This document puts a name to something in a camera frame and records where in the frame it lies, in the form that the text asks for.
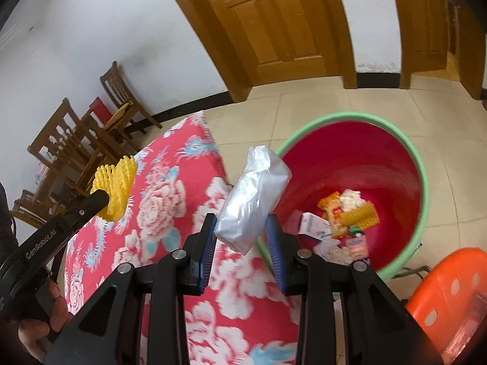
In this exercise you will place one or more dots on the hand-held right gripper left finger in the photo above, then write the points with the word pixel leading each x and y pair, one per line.
pixel 207 251

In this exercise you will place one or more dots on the crumpled cream paper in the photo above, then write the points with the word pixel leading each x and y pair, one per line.
pixel 350 199

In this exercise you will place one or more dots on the cream crumpled plastic bag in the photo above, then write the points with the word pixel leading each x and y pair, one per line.
pixel 333 253

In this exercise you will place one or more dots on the white blue carton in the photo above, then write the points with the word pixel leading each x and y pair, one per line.
pixel 312 226

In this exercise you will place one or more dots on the orange plastic stool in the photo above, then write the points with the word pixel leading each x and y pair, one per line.
pixel 445 273

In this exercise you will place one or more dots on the orange snack packet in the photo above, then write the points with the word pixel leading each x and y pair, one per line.
pixel 333 213

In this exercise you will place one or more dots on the red floral tablecloth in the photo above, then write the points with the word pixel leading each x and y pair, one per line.
pixel 163 197

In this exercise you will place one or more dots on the wooden chair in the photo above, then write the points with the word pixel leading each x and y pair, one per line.
pixel 26 205
pixel 57 121
pixel 114 80

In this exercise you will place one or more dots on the yellow seat cushion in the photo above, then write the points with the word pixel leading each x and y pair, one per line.
pixel 120 113

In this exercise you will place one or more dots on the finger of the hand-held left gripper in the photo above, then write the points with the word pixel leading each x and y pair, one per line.
pixel 83 213

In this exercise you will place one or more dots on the red board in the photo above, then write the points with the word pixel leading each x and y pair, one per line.
pixel 99 108

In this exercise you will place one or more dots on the person's left hand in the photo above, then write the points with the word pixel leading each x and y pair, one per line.
pixel 61 313

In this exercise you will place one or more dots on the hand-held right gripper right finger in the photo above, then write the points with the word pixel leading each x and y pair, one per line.
pixel 276 258

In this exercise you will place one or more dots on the wooden panel door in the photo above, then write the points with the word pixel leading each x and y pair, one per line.
pixel 422 26
pixel 274 26

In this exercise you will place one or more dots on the red bucket green rim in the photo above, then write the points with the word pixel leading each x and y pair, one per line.
pixel 380 159

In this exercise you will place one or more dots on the person's dark jacket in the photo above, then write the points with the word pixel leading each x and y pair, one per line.
pixel 5 216

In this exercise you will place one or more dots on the clear plastic bag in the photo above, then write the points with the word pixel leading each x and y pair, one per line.
pixel 251 205

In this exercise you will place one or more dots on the pink packet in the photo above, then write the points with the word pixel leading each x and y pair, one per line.
pixel 357 245

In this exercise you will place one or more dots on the yellow foam fruit net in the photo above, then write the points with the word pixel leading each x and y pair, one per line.
pixel 359 215
pixel 118 186

